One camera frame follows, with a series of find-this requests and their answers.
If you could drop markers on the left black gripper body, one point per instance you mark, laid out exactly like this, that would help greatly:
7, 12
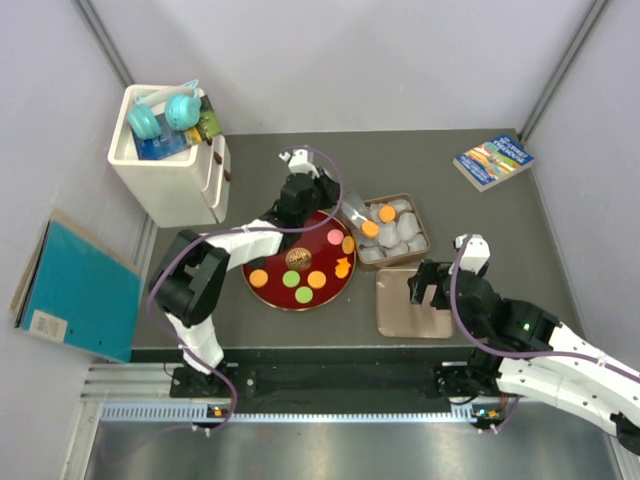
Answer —
322, 196

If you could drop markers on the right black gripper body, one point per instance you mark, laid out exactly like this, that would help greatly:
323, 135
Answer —
474, 328

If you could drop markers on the green card in box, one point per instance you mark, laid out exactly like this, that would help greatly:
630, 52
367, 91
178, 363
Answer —
207, 128

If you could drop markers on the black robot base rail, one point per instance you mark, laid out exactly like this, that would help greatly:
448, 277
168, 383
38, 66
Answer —
335, 380

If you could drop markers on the orange round cookie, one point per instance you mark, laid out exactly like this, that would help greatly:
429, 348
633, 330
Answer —
316, 279
348, 245
258, 278
387, 214
369, 229

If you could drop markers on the colourful paperback book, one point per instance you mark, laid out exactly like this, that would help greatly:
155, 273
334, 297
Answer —
492, 162

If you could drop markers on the orange fish-shaped cookie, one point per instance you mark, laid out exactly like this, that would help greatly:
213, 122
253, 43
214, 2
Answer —
343, 268

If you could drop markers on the teal headphones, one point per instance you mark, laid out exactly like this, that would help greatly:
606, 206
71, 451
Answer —
182, 106

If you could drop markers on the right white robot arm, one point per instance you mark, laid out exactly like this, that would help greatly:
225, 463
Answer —
522, 350

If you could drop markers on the pink round cookie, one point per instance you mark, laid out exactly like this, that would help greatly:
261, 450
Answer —
335, 237

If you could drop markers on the square gold cookie tin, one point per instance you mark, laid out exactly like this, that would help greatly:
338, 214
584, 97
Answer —
400, 242

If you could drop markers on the teal folder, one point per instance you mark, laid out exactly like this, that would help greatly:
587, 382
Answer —
78, 292

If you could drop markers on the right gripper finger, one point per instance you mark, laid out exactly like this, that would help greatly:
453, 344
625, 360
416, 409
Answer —
418, 283
433, 268

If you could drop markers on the white storage drawer box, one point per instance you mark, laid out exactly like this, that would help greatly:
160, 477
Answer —
189, 187

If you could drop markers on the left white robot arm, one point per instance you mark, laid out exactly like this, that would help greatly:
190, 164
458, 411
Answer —
187, 285

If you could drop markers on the round red lacquer tray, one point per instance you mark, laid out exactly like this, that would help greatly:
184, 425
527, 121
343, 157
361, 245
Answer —
311, 252

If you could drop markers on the green round cookie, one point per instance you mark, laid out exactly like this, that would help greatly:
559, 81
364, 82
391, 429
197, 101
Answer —
291, 279
304, 295

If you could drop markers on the gold tin lid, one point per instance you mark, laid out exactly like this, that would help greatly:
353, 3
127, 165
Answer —
397, 317

